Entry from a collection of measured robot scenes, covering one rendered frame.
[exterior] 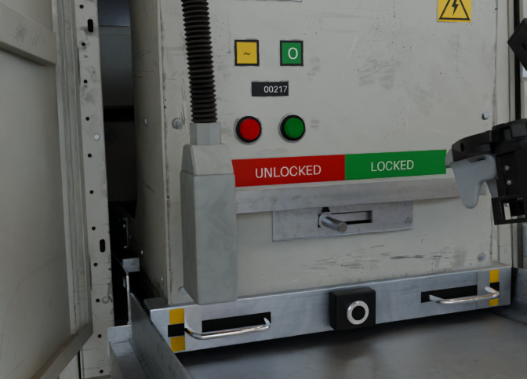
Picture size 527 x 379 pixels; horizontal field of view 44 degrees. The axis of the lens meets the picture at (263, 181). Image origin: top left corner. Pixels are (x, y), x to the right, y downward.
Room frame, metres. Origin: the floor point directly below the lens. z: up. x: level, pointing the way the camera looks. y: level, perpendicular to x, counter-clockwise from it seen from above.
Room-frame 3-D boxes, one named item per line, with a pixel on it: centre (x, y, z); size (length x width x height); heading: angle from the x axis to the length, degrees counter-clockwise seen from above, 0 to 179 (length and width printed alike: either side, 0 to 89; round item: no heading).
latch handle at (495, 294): (0.92, -0.28, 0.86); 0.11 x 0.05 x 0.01; 109
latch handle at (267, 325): (0.80, 0.05, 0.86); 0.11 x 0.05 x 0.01; 109
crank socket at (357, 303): (0.86, -0.11, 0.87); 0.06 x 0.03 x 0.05; 109
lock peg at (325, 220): (0.84, -0.09, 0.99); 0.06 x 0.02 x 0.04; 19
